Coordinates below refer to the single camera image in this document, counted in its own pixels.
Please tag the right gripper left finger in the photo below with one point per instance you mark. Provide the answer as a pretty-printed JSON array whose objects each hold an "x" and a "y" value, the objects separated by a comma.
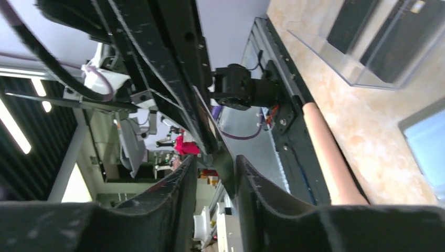
[{"x": 158, "y": 219}]

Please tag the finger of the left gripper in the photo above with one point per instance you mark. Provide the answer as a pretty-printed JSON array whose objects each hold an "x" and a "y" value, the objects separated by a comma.
[{"x": 160, "y": 43}]

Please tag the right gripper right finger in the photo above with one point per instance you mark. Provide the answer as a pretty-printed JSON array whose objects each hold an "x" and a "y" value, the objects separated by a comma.
[{"x": 273, "y": 220}]

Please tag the grey leather card holder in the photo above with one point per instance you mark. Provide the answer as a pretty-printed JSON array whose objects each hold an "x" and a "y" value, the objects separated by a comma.
[{"x": 418, "y": 116}]

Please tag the black VIP card front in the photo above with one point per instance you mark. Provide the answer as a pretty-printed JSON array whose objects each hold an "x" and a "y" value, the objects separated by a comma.
[{"x": 212, "y": 143}]

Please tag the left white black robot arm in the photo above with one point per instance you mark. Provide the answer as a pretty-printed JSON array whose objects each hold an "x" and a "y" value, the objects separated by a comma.
[{"x": 234, "y": 87}]

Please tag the black card left compartment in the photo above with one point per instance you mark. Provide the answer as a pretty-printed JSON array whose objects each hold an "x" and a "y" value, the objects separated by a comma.
[{"x": 349, "y": 24}]

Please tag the black card behind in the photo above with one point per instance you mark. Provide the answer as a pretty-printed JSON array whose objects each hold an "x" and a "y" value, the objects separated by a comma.
[{"x": 407, "y": 28}]

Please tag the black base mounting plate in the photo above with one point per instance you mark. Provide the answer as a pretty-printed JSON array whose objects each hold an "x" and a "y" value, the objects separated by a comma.
[{"x": 296, "y": 151}]

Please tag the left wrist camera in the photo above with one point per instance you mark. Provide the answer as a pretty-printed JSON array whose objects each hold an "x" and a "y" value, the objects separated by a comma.
[{"x": 105, "y": 72}]

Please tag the aluminium front rail frame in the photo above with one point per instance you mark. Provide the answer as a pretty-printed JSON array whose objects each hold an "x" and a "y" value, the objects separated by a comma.
[{"x": 261, "y": 150}]

